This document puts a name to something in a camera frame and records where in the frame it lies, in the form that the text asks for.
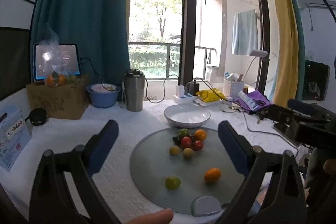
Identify black charger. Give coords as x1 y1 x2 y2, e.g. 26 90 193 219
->
186 83 200 96

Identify cardboard box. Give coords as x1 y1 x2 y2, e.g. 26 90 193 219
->
26 74 90 120

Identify yellow curtain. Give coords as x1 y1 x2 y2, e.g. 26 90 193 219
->
258 0 300 104

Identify white round plate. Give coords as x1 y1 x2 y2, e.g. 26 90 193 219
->
164 104 211 128

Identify blue plastic bowl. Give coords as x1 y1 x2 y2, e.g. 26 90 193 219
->
86 84 121 108

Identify grey round glass tray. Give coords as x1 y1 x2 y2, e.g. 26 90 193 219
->
130 127 253 216

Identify white power strip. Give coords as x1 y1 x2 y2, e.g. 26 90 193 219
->
173 94 203 105

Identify person's left hand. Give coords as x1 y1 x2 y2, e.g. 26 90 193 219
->
123 208 174 224

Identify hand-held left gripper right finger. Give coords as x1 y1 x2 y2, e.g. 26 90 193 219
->
215 120 307 224

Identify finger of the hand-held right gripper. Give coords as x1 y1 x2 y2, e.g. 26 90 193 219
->
259 105 298 125

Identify dark window frame post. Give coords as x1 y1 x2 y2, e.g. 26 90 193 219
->
179 0 197 88

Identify black charger cable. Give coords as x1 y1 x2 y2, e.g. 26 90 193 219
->
145 74 182 103

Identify white desk lamp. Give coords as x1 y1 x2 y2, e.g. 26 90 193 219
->
243 49 269 90

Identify grey cable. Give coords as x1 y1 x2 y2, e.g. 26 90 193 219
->
243 109 299 149

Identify yellow plastic bag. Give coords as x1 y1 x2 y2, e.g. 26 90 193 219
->
196 89 227 103

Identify black flat device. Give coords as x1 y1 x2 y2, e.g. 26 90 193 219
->
273 122 299 147

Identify dark sliding door frame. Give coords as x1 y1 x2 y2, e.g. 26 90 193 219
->
249 0 272 98

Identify tangerines in plastic bag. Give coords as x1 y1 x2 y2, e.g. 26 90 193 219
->
45 73 66 87

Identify white plastic basket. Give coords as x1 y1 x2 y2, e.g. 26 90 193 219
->
223 78 245 97

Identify black round object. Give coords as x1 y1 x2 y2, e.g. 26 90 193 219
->
29 108 49 126

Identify purple cloth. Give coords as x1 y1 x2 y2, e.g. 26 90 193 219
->
236 90 272 115

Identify oval orange kumquat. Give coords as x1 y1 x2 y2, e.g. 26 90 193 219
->
204 168 222 184

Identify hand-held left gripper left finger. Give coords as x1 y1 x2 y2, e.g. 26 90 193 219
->
29 120 121 224

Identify clear plastic bag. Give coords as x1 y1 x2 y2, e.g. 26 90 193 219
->
39 23 77 87

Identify balcony railing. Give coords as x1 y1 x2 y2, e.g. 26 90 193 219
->
128 41 219 78

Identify round orange citrus fruit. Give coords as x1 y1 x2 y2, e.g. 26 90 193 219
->
194 129 207 142

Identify steel thermos tumbler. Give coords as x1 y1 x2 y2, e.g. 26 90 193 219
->
123 69 146 112

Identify black fabric panel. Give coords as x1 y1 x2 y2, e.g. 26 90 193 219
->
0 0 36 102

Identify white tube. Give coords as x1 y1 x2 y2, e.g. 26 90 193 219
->
237 91 257 109

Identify black monitor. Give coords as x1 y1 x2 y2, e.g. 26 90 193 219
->
302 60 331 102

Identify light blue hanging towel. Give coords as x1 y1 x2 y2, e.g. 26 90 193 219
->
231 9 259 56

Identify blue white leaflet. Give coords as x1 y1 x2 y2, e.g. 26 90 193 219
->
0 106 32 172

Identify yellow-green round fruit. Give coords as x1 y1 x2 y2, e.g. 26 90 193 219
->
165 177 181 190

